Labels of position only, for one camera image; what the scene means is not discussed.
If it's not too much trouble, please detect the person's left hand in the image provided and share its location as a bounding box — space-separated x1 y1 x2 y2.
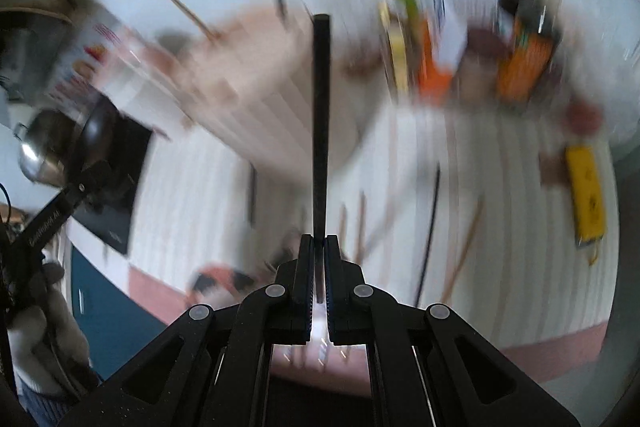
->
7 257 92 397

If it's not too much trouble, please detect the striped tablecloth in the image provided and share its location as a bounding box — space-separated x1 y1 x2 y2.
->
65 99 621 358

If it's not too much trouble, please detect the colourful printed box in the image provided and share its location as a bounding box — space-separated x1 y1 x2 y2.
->
44 5 128 110

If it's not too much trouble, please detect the green yellow packet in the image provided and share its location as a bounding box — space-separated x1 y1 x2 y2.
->
378 0 419 100

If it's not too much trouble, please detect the dark bottle with red cap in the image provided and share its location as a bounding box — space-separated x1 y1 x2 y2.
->
495 0 572 108

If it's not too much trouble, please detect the brown small jar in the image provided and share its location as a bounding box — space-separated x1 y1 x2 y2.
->
564 101 603 135

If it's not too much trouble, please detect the red and black utensil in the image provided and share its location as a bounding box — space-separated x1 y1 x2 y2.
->
189 261 273 305

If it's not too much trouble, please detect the stainless steel pot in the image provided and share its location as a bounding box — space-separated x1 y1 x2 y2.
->
17 98 121 188

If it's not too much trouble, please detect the black flat cooktop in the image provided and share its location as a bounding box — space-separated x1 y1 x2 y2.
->
75 116 153 258

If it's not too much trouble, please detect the black chopstick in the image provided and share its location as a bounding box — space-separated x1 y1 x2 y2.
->
414 161 443 308
311 14 332 304
247 166 259 228

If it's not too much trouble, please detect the blue cabinet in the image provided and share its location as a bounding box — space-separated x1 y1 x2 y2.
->
69 245 168 384

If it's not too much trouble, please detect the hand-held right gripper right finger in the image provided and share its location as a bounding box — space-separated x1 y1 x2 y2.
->
324 234 582 427

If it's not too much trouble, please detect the orange packet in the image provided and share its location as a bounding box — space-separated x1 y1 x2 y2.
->
418 19 468 98

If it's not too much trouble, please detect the beige round utensil holder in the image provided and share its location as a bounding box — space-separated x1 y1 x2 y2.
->
186 2 368 180

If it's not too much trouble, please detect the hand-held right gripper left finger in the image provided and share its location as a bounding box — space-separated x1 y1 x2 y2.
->
57 234 316 427

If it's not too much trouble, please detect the yellow flat tool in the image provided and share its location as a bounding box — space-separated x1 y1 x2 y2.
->
564 144 607 265

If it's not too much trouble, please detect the white carton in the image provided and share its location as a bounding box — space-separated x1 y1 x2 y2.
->
433 0 472 68

